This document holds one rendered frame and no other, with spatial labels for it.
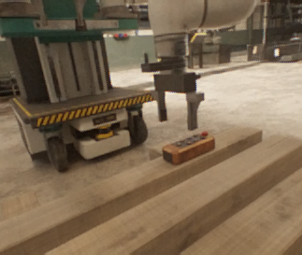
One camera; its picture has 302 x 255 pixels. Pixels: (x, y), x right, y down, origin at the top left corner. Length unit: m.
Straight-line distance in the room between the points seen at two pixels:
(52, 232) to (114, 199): 0.14
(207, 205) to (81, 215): 0.28
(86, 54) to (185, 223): 1.20
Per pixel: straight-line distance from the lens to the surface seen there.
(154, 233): 0.46
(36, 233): 0.55
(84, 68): 1.48
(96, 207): 0.56
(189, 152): 0.69
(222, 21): 0.67
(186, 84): 0.59
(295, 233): 0.49
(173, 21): 0.60
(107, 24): 1.29
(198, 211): 0.52
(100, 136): 1.20
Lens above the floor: 0.51
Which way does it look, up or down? 17 degrees down
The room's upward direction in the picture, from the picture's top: 6 degrees counter-clockwise
